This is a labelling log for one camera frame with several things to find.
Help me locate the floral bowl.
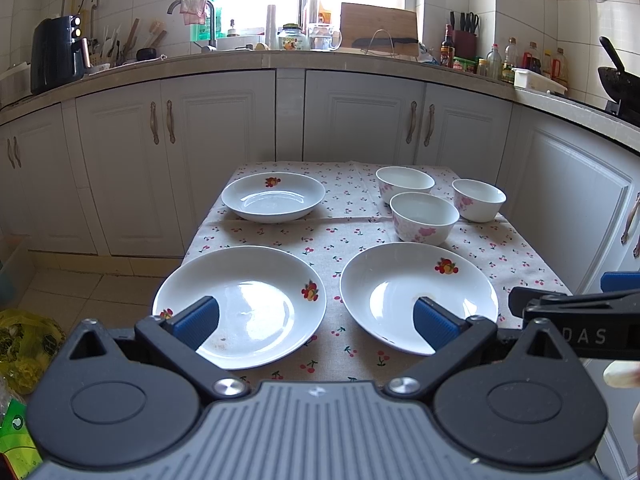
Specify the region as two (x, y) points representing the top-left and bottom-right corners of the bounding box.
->
(390, 192), (460, 246)
(375, 166), (435, 205)
(451, 179), (506, 223)

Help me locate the chrome kitchen faucet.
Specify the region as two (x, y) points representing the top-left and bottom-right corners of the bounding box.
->
(167, 0), (217, 53)

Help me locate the right gloved hand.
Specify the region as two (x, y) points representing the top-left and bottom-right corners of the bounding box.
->
(603, 361), (640, 444)

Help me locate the cherry print tablecloth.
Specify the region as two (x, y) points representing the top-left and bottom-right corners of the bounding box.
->
(182, 162), (564, 387)

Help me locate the far deep fruit plate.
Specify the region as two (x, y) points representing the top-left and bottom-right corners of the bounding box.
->
(221, 172), (326, 223)

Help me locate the yellow plastic bag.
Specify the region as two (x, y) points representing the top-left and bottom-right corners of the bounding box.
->
(0, 309), (66, 396)

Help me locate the black wok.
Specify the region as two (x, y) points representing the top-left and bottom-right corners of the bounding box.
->
(598, 36), (640, 108)

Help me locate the green snack package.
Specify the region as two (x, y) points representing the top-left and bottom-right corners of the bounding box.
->
(0, 399), (41, 479)

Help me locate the white plastic tray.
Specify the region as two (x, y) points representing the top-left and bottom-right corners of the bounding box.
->
(513, 68), (567, 96)

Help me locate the dark sauce bottle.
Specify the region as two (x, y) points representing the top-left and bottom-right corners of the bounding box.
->
(439, 24), (454, 68)

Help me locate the red knife block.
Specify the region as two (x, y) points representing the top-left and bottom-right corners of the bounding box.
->
(449, 11), (480, 60)

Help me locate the black air fryer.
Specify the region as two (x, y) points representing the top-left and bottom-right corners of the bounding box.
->
(30, 14), (91, 94)

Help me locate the wooden cutting board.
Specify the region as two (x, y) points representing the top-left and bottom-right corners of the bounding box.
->
(340, 2), (419, 58)

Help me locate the pink cloth on faucet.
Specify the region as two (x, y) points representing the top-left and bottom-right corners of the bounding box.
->
(180, 0), (207, 25)

